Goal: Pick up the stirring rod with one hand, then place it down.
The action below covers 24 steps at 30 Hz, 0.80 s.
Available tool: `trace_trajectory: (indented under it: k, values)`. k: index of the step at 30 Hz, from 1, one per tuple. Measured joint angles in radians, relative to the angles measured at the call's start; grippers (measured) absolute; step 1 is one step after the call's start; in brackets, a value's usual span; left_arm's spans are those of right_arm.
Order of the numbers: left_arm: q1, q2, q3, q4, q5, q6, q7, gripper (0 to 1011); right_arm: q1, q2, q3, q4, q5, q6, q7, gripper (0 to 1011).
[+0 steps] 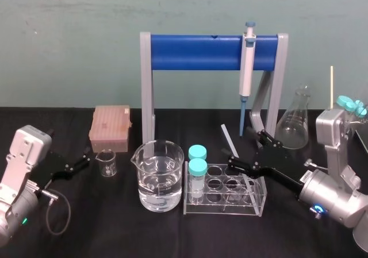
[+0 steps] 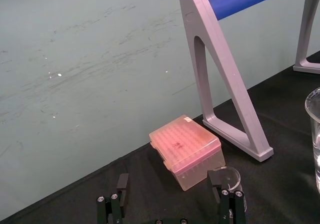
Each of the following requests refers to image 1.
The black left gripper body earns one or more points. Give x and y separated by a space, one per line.
49 170

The small empty glass beaker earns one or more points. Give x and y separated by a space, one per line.
107 166

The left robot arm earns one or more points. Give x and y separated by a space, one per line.
20 166

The large glass beaker with water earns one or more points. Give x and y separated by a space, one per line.
159 183

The white and blue pipette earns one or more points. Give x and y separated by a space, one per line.
246 74

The black table cloth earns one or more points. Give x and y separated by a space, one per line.
100 226

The clear glass stirring rod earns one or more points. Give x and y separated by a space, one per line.
228 138

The clear glass conical flask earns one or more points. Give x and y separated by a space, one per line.
291 131

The clear tube with teal cap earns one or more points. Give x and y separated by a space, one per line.
362 112
359 103
197 151
342 100
197 171
351 106

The clear acrylic tube rack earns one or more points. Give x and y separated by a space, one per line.
230 203

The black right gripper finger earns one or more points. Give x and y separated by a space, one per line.
243 167
264 138

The brown pipette tip box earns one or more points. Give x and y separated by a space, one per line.
110 126

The blue and grey pipette stand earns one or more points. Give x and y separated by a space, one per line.
195 52

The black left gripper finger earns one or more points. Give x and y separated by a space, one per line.
80 161
69 174

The flat black tray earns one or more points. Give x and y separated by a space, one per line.
362 141

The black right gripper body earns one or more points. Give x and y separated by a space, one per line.
270 160

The thin pale wooden stick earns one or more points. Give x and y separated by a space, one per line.
331 85

